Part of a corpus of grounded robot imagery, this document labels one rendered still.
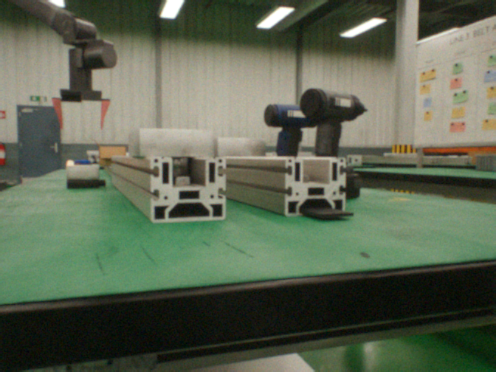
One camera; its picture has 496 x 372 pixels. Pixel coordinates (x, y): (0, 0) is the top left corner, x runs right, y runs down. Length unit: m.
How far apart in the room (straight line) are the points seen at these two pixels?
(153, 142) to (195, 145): 0.06
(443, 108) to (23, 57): 10.48
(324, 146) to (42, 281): 0.65
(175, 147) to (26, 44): 12.18
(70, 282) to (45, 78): 12.28
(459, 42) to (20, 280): 4.14
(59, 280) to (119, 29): 12.55
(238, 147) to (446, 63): 3.57
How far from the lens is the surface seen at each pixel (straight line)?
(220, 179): 0.60
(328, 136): 0.89
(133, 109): 12.48
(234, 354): 0.43
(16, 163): 12.52
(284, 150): 1.13
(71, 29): 1.25
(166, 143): 0.65
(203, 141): 0.66
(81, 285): 0.32
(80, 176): 1.21
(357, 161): 4.32
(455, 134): 4.22
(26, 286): 0.33
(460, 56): 4.27
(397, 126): 9.45
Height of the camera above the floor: 0.87
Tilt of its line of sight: 4 degrees down
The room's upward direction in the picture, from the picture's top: straight up
